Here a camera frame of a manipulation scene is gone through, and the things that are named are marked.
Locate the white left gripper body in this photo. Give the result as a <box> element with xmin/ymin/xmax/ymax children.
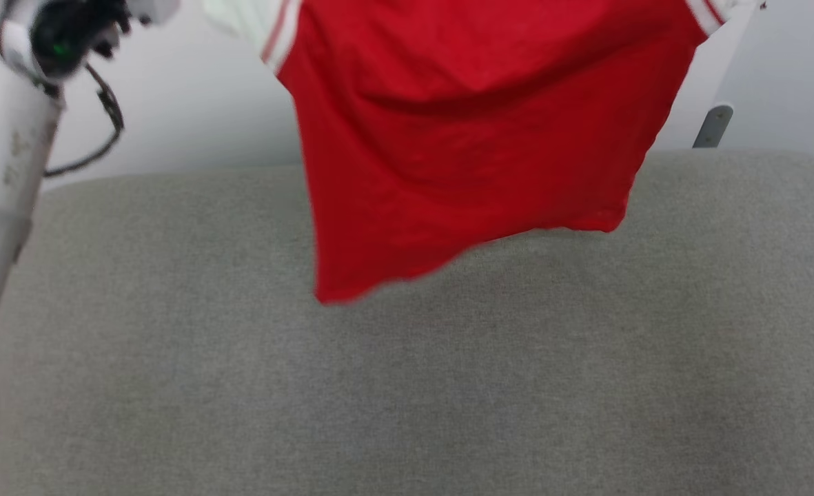
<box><xmin>125</xmin><ymin>0</ymin><xmax>181</xmax><ymax>27</ymax></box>

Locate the red and white t-shirt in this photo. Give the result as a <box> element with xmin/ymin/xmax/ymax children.
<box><xmin>203</xmin><ymin>0</ymin><xmax>749</xmax><ymax>305</ymax></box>

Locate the thin black cable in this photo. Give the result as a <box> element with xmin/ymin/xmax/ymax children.
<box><xmin>43</xmin><ymin>62</ymin><xmax>126</xmax><ymax>178</ymax></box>

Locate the grey metal wall bracket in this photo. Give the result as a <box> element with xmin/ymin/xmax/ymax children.
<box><xmin>693</xmin><ymin>103</ymin><xmax>735</xmax><ymax>149</ymax></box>

